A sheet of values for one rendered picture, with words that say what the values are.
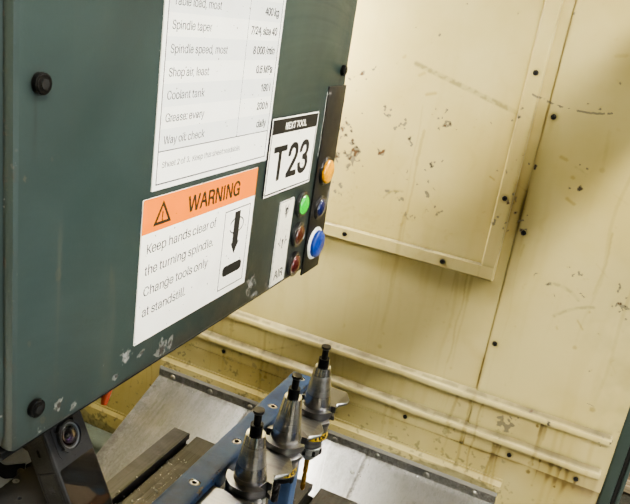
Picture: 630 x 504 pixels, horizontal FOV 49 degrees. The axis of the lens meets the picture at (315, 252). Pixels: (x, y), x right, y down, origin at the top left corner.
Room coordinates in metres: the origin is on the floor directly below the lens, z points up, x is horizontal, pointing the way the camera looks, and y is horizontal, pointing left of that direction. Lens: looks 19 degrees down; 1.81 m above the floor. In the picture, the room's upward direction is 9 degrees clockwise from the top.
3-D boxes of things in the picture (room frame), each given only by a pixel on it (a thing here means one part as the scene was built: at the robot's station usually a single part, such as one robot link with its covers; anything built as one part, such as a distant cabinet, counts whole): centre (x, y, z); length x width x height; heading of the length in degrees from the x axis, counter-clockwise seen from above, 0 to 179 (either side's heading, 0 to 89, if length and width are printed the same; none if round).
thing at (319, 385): (0.97, -0.04, 1.26); 0.04 x 0.04 x 0.07
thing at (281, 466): (0.81, 0.02, 1.21); 0.07 x 0.05 x 0.01; 69
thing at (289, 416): (0.86, 0.00, 1.26); 0.04 x 0.04 x 0.07
